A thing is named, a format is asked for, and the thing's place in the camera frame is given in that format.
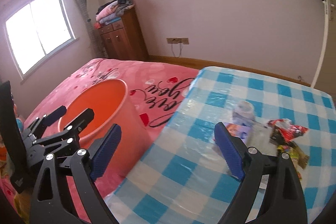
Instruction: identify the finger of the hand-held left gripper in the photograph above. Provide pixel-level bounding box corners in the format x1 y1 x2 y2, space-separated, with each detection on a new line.
33 108 95 159
24 105 67 136

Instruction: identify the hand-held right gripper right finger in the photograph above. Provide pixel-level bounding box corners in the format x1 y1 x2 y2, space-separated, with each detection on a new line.
214 122 308 224

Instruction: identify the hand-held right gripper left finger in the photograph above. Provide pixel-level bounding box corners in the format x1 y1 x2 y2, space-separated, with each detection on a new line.
29 124 122 224

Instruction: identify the small blue printed carton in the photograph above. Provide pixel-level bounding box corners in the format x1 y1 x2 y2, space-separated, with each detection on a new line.
215 122 253 144

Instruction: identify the orange plastic bucket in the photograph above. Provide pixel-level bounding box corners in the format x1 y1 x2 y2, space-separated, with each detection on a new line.
57 78 156 179

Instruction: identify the black gold coffee stick packet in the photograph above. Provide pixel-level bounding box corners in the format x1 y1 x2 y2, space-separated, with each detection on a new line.
277 142 311 170

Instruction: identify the white blue plastic packet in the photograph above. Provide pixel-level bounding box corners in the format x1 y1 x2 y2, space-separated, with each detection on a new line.
232 100 256 125

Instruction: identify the blue white checked tablecloth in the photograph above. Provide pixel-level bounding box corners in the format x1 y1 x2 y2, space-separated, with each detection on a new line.
104 67 336 224

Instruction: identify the red milk tea packet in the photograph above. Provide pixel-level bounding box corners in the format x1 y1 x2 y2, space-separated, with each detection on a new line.
267 118 310 146

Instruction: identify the pink printed blanket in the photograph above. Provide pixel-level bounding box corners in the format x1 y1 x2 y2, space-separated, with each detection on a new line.
0 57 202 224

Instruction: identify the window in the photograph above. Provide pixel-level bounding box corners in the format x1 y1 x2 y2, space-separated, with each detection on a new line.
4 0 79 77

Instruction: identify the brown wooden cabinet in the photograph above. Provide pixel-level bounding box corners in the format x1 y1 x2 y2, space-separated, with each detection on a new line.
98 7 149 62

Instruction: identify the stack of folded blankets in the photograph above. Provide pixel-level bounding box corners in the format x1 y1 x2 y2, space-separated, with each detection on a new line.
95 0 136 29

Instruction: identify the white cable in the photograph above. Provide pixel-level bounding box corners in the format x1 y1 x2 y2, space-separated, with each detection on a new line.
171 43 183 58

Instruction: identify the wall socket strip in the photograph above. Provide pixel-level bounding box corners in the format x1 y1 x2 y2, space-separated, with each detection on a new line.
166 37 190 45

